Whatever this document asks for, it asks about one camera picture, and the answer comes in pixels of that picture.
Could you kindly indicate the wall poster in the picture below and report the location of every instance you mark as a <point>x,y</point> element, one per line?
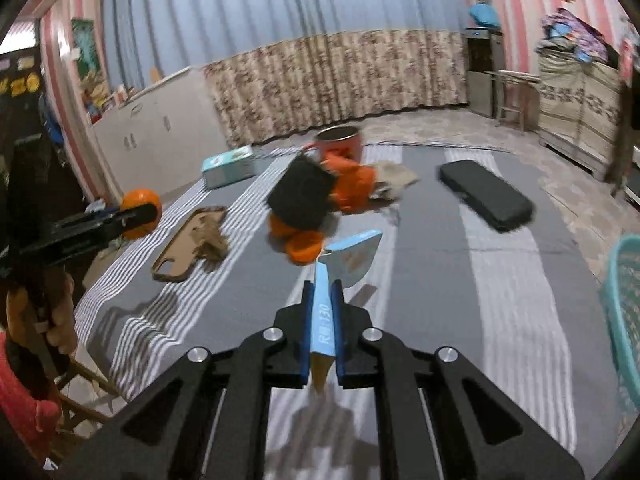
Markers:
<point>90,65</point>

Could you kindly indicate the light blue cardboard piece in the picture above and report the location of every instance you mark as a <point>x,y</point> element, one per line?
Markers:
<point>350,260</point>

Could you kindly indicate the cabinet with beige patterned cover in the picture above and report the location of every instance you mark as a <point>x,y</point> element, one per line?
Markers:
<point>575,105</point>

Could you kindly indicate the brown cardboard piece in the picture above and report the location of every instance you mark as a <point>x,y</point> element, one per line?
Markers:
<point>187,245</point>

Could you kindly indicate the small folding table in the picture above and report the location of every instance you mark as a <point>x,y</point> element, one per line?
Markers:
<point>515,80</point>

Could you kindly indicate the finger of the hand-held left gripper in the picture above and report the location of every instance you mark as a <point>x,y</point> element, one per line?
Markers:
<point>90,237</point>
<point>100,216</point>

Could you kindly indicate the white cabinet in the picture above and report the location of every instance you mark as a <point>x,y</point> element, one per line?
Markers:
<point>160,125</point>

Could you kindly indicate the floral beige curtain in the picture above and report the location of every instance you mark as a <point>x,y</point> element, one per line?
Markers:
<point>340,85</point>

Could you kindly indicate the grey water dispenser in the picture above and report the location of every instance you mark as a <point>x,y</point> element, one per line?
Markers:
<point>482,75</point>

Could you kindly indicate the grey striped table cloth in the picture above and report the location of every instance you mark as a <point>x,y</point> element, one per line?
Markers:
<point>440,310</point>

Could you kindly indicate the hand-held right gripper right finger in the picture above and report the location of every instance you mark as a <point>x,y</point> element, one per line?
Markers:
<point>339,320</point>

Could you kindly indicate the pile of colourful clothes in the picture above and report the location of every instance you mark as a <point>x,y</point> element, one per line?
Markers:
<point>575,35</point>

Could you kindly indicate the blue curtain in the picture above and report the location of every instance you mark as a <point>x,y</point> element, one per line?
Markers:
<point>260,5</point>

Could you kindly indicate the teal plastic basket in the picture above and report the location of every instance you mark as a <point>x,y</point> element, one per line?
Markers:
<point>625,310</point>

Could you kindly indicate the person's left forearm red sleeve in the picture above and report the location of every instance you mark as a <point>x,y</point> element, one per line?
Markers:
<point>22,400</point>

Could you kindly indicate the black glasses case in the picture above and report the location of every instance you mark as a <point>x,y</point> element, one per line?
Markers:
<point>487,195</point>

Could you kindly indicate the pink steel-lined cup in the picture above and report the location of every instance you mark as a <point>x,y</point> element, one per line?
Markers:
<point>345,147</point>

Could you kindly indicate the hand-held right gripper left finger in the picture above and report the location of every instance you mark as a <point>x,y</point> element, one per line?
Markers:
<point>309,320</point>

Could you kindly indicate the orange fruit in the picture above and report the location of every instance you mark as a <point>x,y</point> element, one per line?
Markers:
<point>142,210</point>

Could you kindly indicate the blue covered vase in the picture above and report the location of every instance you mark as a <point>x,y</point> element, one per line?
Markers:
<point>484,12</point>

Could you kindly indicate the wooden chair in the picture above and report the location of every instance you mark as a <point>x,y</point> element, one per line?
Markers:
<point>85,395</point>

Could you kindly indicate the person's left hand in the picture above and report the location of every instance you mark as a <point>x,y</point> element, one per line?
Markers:
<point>60,315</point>

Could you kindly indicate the teal tissue box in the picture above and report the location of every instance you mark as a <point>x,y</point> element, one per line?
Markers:
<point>232,167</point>

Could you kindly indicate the orange peel piece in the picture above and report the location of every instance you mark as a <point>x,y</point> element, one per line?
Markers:
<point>280,230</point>
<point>304,250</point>

